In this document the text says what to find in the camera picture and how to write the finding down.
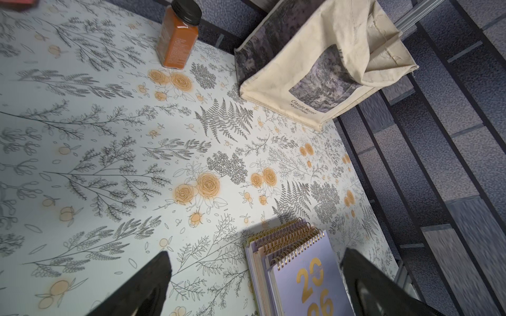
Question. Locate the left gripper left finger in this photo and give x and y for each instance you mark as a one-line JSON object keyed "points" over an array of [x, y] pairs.
{"points": [[143, 294]]}

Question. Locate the floral patterned table mat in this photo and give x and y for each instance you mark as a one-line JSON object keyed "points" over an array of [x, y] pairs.
{"points": [[108, 159]]}

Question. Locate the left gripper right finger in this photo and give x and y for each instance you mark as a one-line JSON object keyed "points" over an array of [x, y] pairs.
{"points": [[373, 293]]}

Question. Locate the dark jar red label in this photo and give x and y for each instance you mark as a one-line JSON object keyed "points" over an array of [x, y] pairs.
{"points": [[19, 2]]}

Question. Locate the beige canvas tote bag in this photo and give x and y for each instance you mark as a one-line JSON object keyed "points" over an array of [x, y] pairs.
{"points": [[312, 61]]}

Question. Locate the purple calendar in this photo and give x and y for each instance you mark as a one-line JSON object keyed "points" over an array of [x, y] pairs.
{"points": [[307, 280], [274, 245], [251, 268]]}

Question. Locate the right aluminium frame post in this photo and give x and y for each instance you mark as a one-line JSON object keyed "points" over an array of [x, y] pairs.
{"points": [[416, 14]]}

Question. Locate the amber spice bottle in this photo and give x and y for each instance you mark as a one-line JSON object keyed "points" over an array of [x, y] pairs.
{"points": [[179, 33]]}

